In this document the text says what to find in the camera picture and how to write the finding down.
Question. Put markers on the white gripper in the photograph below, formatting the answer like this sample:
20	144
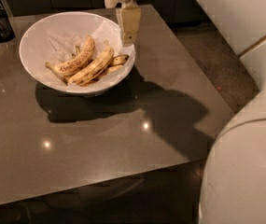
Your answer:
129	14

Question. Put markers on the long yellow banana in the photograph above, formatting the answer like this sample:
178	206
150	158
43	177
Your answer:
95	68

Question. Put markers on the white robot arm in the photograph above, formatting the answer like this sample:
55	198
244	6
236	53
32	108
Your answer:
234	179

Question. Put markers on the small brown-tipped banana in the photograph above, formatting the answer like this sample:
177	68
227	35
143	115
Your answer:
119	60

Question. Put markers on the spotted banana on left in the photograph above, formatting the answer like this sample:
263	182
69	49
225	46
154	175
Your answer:
71	67

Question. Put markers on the lower yellow banana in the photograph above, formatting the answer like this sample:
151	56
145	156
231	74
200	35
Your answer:
107	71

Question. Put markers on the white ceramic bowl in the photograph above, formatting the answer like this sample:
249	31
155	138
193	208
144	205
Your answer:
35	50

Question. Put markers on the white paper bowl liner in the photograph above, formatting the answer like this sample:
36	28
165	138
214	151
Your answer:
64	42

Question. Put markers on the dark cabinet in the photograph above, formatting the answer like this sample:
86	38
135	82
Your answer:
172	11

